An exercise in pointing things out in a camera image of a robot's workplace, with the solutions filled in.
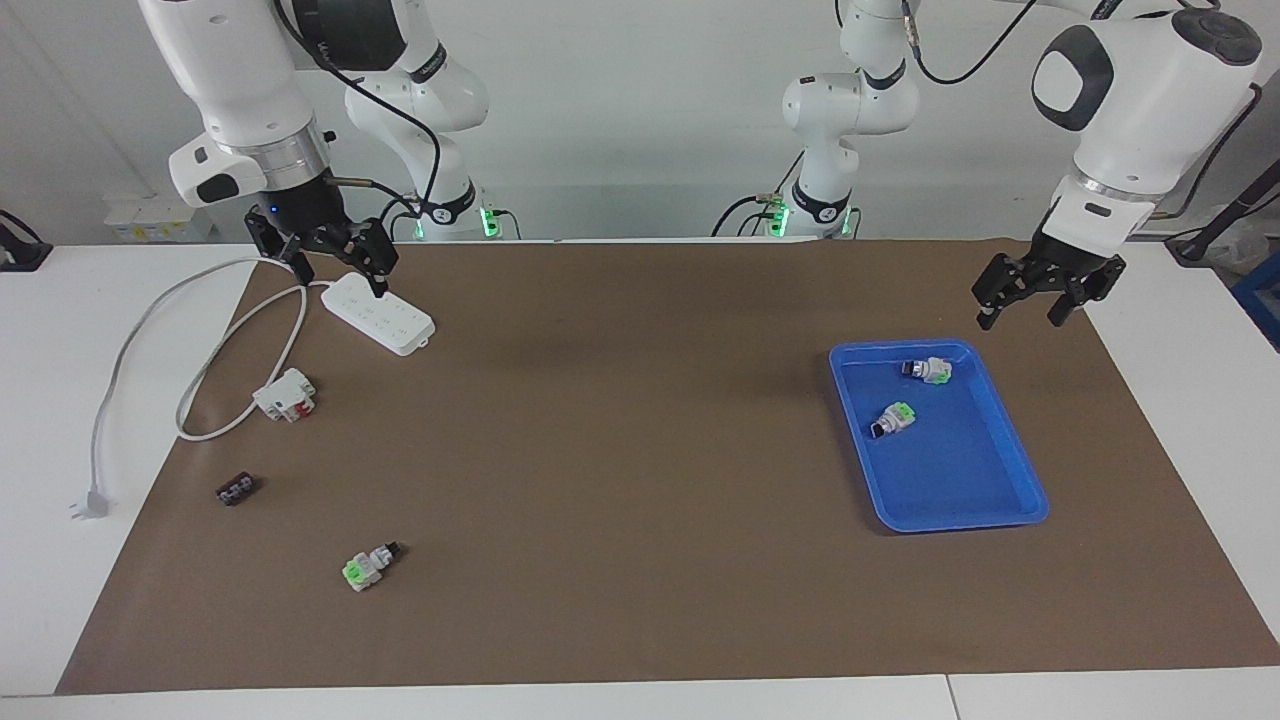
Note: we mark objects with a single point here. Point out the black clamp mount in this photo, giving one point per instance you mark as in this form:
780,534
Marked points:
20,250

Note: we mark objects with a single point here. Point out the white packaging boxes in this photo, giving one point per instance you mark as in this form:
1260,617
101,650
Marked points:
160,218

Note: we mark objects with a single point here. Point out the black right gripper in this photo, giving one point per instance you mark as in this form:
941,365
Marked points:
305,210

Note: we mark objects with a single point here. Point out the brown paper table mat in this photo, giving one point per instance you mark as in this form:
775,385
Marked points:
600,500

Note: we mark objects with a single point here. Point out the white power strip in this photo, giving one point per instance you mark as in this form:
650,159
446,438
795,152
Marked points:
395,325

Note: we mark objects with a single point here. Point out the white and red terminal block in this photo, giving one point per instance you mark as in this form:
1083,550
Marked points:
285,395

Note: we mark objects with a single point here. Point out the selector switch pale green block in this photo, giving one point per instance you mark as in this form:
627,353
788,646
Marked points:
932,371

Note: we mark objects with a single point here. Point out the black stand with rod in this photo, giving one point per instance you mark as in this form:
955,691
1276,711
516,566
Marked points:
1195,250

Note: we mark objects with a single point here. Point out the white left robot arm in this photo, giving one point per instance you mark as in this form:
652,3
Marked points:
1130,120

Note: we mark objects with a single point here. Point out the blue plastic tray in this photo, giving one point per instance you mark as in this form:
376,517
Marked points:
960,480

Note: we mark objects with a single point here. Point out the selector switch bright green block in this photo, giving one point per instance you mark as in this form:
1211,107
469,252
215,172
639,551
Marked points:
365,570

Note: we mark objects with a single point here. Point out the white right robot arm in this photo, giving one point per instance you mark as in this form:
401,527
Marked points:
240,80

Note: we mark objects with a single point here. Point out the selector switch with orange block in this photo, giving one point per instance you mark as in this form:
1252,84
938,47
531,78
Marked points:
895,420

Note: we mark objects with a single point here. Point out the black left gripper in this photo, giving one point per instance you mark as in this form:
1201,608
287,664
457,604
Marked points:
1065,255

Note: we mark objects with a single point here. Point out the small dark terminal block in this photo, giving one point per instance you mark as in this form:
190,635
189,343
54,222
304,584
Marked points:
237,490

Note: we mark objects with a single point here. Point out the blue crate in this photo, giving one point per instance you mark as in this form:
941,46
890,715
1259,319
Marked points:
1262,300

